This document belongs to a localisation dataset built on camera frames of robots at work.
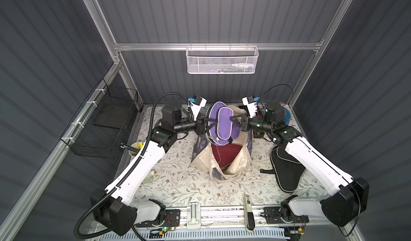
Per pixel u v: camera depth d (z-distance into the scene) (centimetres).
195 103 59
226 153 89
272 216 73
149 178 80
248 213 71
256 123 63
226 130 70
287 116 109
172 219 72
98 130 73
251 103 63
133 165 44
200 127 59
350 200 39
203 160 79
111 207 37
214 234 77
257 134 66
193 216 72
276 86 57
